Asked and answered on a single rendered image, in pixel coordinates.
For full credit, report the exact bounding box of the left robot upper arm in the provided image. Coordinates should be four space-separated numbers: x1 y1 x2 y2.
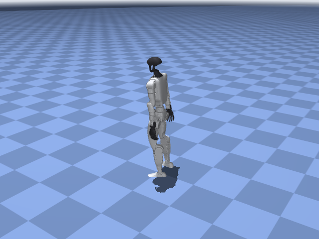
146 80 156 107

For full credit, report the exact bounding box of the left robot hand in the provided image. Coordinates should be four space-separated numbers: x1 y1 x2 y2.
149 122 158 140

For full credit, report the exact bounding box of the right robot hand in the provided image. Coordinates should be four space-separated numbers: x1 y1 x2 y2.
166 105 174 122

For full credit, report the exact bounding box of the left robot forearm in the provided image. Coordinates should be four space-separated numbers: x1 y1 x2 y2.
147 102 156 126

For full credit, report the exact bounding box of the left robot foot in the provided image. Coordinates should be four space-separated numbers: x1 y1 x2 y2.
148 172 166 177

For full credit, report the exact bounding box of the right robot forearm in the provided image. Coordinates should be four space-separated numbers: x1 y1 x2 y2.
165 92 171 109

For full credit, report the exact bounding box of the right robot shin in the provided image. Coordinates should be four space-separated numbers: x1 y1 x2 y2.
160 136 170 163

